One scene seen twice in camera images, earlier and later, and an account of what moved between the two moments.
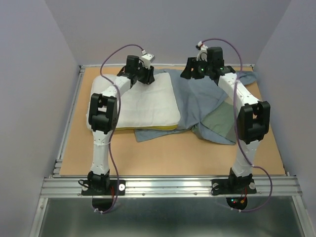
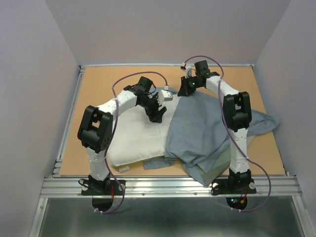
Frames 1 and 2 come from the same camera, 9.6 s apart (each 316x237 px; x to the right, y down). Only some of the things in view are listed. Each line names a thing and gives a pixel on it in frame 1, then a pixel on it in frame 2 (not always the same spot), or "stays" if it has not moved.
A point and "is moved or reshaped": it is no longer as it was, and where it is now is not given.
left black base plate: x=103 y=187 stays
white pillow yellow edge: x=151 y=106 is moved or reshaped
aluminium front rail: x=70 y=187 stays
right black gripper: x=187 y=73 → x=184 y=90
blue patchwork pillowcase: x=205 y=108 is moved or reshaped
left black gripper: x=149 y=78 → x=154 y=115
